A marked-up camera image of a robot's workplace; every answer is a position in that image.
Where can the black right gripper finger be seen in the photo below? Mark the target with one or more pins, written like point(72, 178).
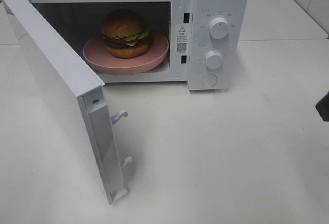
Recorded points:
point(322, 108)

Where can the round white door button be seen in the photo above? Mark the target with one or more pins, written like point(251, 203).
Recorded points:
point(209, 80)

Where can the toy hamburger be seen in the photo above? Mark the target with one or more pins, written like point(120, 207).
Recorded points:
point(125, 34)

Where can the pink round plate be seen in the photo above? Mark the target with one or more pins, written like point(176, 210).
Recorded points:
point(100, 59)

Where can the white microwave door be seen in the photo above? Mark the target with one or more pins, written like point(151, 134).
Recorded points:
point(74, 94)

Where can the lower white timer knob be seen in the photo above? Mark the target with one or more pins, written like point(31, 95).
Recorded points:
point(213, 59)

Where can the upper white power knob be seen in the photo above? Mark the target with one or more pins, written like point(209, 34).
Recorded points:
point(218, 27)

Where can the white microwave oven body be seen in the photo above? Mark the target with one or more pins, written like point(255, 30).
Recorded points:
point(78, 21)

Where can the white warning label sticker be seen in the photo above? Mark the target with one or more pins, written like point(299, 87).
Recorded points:
point(181, 37)

